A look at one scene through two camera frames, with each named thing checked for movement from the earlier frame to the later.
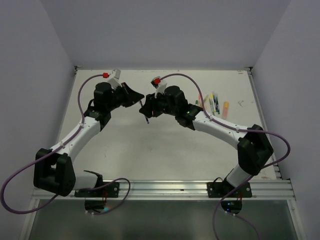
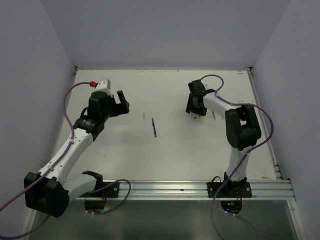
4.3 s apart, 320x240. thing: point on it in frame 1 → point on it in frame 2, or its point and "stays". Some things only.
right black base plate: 221,189 stays
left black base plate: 109,190 stays
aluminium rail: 185,190 stays
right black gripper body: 160,105 → 191,106
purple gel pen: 147,121 → 154,127
